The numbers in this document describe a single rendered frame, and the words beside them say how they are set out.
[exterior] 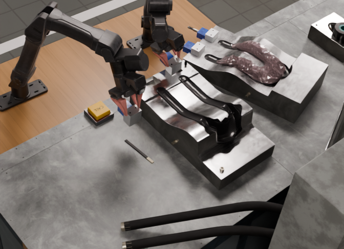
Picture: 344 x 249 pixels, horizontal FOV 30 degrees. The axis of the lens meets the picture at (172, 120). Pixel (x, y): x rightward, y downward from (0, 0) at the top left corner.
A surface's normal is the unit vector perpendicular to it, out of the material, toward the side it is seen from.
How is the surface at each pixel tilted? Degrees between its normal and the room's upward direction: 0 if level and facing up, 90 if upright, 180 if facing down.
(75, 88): 0
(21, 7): 0
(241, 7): 0
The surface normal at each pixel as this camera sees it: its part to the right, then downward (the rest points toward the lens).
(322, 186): 0.07, -0.67
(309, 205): -0.76, 0.44
